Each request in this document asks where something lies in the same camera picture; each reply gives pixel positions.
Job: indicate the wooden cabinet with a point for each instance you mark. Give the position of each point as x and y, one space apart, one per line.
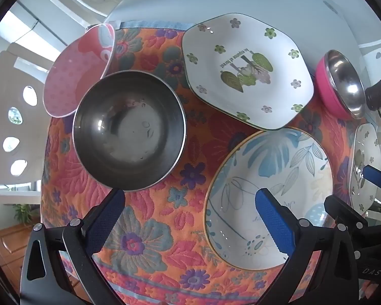
6 247

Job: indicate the orange floral quilted mat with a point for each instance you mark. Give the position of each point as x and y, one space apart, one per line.
165 228

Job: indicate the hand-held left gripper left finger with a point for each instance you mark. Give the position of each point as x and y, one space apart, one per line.
106 219

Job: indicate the blue floral round plate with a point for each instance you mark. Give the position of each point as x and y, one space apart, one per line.
292 165

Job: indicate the green potted plant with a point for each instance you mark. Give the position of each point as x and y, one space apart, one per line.
22 213

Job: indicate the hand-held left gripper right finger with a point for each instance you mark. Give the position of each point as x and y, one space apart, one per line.
274 222

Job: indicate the white square flower plate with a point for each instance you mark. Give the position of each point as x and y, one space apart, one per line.
365 152
209 47

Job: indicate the large steel bowl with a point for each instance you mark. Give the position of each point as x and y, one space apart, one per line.
130 133

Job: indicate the pink steel bowl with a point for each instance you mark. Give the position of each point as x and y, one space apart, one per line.
346 82

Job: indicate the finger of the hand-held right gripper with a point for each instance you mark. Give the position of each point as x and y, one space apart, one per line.
339 209
376 175

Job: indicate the pink patterned bowl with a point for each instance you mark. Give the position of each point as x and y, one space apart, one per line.
70 79

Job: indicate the white chair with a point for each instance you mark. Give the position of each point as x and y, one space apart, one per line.
0 101
82 3

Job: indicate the printed paper sheet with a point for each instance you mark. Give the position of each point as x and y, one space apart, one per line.
376 54

